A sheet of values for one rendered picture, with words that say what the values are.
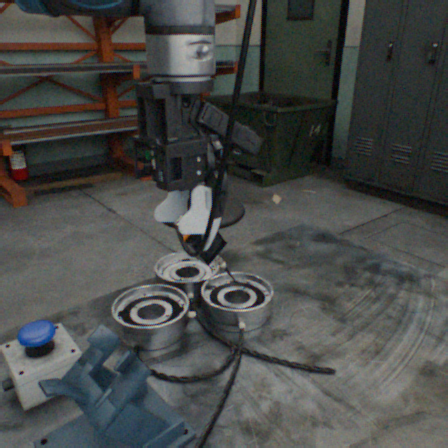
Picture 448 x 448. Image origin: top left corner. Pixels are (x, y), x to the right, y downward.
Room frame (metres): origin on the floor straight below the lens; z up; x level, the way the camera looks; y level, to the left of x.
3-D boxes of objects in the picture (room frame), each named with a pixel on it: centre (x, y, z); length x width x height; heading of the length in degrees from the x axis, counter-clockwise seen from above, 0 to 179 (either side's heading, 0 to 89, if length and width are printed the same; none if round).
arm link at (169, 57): (0.50, 0.04, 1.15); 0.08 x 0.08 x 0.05
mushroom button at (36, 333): (0.39, 0.21, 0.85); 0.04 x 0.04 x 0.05
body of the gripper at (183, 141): (0.50, 0.05, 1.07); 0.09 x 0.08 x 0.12; 131
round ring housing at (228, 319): (0.52, -0.02, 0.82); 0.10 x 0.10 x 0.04
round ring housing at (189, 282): (0.60, 0.06, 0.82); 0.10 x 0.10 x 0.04
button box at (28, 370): (0.39, 0.22, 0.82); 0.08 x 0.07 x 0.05; 128
